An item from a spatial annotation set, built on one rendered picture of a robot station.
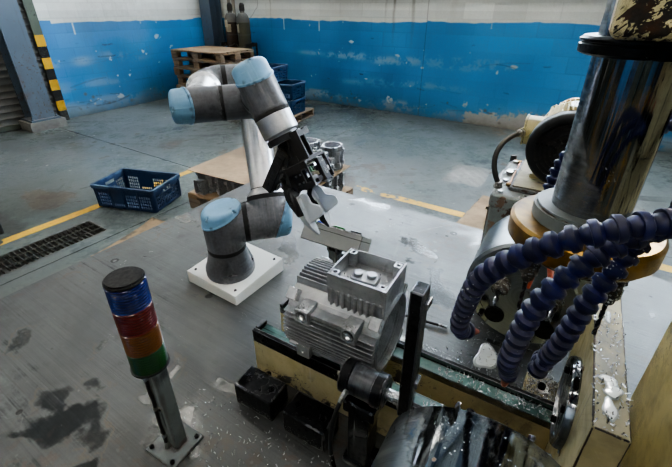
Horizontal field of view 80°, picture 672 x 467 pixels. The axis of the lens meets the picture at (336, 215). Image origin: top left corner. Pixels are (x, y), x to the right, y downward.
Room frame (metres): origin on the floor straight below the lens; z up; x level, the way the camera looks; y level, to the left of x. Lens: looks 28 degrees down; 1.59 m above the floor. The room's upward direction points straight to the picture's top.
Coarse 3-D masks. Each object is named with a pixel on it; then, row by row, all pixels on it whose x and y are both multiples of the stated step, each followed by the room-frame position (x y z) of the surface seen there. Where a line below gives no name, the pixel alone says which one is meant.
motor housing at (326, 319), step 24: (312, 264) 0.68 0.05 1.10; (312, 288) 0.63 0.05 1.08; (288, 312) 0.61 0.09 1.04; (336, 312) 0.58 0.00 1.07; (288, 336) 0.60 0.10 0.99; (312, 336) 0.57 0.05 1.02; (336, 336) 0.54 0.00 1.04; (360, 336) 0.53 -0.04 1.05; (384, 336) 0.63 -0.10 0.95; (336, 360) 0.55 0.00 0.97; (360, 360) 0.52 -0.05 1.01; (384, 360) 0.58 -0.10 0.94
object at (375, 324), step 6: (324, 258) 0.73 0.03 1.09; (288, 288) 0.63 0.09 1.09; (294, 288) 0.62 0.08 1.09; (288, 294) 0.62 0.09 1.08; (294, 294) 0.61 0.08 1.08; (300, 294) 0.62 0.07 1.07; (294, 300) 0.61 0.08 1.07; (372, 318) 0.54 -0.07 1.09; (378, 318) 0.54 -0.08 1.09; (372, 324) 0.53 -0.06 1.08; (378, 324) 0.53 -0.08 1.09; (372, 330) 0.52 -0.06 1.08; (378, 330) 0.52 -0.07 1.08; (402, 330) 0.64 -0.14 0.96; (294, 342) 0.61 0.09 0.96
